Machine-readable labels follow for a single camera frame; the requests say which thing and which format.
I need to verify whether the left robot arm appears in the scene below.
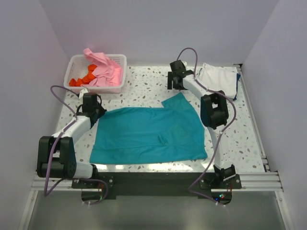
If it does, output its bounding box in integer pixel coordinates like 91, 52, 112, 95
36, 92, 106, 188

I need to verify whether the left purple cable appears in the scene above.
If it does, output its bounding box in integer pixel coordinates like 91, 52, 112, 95
44, 85, 83, 197

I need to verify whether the white plastic basket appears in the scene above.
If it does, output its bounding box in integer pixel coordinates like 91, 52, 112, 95
63, 48, 127, 93

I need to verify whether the orange t shirt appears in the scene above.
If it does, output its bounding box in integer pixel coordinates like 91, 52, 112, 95
69, 64, 97, 87

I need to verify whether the folded white t shirt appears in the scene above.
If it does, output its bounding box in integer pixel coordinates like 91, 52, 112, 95
198, 63, 237, 99

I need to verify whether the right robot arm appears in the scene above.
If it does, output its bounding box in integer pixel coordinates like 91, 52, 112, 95
167, 60, 236, 188

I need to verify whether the aluminium frame rail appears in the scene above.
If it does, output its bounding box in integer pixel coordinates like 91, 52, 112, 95
233, 65, 283, 193

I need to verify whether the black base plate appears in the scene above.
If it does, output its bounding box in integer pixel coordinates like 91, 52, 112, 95
71, 172, 242, 204

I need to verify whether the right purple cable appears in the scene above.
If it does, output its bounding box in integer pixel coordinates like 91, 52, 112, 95
177, 47, 237, 199

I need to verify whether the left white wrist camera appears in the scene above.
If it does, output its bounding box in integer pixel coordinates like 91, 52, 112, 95
79, 88, 89, 99

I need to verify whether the teal t shirt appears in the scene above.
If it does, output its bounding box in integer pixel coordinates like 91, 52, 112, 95
90, 93, 208, 164

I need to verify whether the pink t shirt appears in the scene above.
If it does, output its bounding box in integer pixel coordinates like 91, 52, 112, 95
83, 48, 122, 87

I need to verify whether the purple cable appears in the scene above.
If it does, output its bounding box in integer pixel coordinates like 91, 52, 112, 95
44, 85, 83, 197
177, 47, 237, 199

